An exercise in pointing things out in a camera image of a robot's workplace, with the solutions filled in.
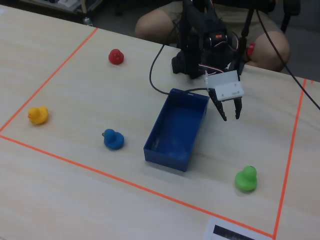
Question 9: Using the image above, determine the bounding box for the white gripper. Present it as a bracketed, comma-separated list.
[203, 70, 245, 122]

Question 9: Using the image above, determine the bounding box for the green rubber duck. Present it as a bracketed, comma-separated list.
[234, 165, 258, 193]

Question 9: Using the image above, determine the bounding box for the blue plastic box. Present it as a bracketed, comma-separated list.
[143, 87, 210, 173]

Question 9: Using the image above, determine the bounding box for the blue rubber duck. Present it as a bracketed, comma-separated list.
[101, 128, 125, 151]

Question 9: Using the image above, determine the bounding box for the red rubber duck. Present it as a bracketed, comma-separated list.
[108, 48, 125, 66]

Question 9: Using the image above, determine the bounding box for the yellow rubber duck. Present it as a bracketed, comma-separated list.
[27, 105, 49, 125]

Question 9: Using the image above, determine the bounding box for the red clamp knob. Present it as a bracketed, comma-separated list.
[246, 42, 257, 57]

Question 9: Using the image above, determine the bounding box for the orange tape strip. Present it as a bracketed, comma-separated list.
[272, 78, 308, 240]
[0, 134, 275, 238]
[0, 27, 99, 133]

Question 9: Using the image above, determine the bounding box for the black tripod stand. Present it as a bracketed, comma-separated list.
[228, 0, 277, 77]

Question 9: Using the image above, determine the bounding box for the white paper with black bar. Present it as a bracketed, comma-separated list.
[203, 216, 273, 240]

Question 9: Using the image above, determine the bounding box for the cluttered background shelf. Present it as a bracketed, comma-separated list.
[19, 0, 104, 15]

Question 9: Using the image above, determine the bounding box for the thin black hanging cable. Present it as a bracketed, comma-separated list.
[256, 9, 320, 111]

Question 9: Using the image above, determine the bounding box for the black cable on table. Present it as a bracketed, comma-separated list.
[149, 44, 210, 97]

